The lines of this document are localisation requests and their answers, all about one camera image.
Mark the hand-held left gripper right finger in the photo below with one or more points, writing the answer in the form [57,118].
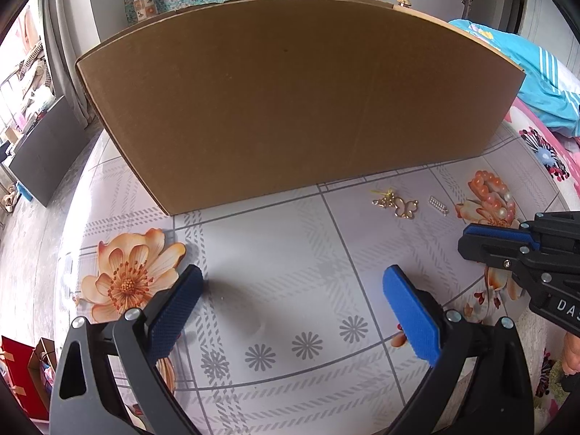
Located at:
[410,312]

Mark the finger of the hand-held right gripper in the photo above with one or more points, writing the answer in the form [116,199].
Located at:
[489,251]
[494,232]

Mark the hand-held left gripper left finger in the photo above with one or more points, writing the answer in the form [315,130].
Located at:
[176,308]

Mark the brown cardboard box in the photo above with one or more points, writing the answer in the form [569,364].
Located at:
[294,99]

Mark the person's right hand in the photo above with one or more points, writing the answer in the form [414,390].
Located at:
[573,353]

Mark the small silver clasp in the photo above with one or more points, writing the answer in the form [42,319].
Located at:
[438,205]

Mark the pink floral blanket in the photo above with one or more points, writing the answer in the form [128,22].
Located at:
[539,149]

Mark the gold butterfly pendant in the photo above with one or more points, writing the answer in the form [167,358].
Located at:
[401,210]

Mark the green fluffy cloth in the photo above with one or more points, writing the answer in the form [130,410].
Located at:
[556,368]

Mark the floral plastic tablecloth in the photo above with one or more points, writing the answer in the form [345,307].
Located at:
[281,258]

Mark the brown paper bag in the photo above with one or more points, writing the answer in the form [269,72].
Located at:
[38,358]

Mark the red box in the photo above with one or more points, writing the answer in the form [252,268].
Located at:
[18,371]

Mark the dark grey board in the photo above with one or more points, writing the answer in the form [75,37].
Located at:
[45,154]

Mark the white wardrobe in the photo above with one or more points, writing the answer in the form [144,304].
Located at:
[548,13]

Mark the cluttered shelf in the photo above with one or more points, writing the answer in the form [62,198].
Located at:
[27,86]

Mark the grey curtain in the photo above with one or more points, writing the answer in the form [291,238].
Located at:
[68,54]

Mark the orange patterned roll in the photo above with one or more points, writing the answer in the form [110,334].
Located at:
[146,5]

